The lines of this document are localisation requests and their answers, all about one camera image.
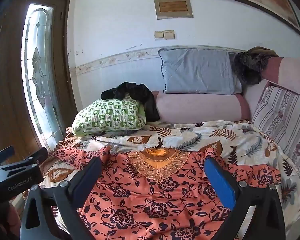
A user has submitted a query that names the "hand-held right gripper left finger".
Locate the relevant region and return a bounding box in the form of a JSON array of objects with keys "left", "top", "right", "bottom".
[{"left": 20, "top": 156, "right": 103, "bottom": 240}]

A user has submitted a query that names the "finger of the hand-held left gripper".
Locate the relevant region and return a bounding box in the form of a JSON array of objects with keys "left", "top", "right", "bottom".
[
  {"left": 0, "top": 147, "right": 48, "bottom": 172},
  {"left": 0, "top": 146, "right": 16, "bottom": 167}
]

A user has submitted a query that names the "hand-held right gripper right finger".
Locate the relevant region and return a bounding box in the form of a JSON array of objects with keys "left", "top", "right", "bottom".
[{"left": 204, "top": 156, "right": 286, "bottom": 240}]

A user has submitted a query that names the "orange floral dress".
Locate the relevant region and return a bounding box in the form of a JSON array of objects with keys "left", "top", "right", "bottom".
[{"left": 52, "top": 146, "right": 282, "bottom": 240}]

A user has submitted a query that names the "leaf print blanket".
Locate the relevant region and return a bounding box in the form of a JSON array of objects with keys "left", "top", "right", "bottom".
[{"left": 39, "top": 120, "right": 300, "bottom": 237}]

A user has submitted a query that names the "wooden stained glass door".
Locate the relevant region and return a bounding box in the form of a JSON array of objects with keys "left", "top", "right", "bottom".
[{"left": 0, "top": 0, "right": 78, "bottom": 157}]

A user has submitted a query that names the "green checkered pillow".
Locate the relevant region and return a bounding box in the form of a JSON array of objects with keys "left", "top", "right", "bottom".
[{"left": 72, "top": 93, "right": 147, "bottom": 136}]

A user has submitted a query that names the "pink bolster cushion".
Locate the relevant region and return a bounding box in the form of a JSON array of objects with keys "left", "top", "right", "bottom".
[{"left": 151, "top": 90, "right": 252, "bottom": 124}]

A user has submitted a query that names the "striped floral cushion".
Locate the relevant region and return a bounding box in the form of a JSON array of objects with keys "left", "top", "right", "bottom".
[{"left": 250, "top": 81, "right": 300, "bottom": 193}]

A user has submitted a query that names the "black cloth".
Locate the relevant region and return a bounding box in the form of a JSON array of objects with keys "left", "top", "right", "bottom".
[{"left": 101, "top": 81, "right": 161, "bottom": 122}]

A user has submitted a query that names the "grey pillow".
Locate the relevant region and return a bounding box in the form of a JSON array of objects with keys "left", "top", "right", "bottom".
[{"left": 158, "top": 47, "right": 243, "bottom": 95}]

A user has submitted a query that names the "dark furry cloth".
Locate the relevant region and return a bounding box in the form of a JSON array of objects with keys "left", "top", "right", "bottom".
[{"left": 234, "top": 51, "right": 270, "bottom": 85}]

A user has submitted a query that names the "pink sofa backrest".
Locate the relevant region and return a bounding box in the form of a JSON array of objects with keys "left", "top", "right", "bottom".
[{"left": 242, "top": 56, "right": 300, "bottom": 110}]

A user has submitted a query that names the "brown cloth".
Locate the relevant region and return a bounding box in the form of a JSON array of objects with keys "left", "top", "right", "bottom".
[{"left": 247, "top": 46, "right": 278, "bottom": 57}]

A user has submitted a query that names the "beige wall panel box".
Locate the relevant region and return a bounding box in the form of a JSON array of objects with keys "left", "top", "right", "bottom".
[{"left": 154, "top": 0, "right": 193, "bottom": 20}]

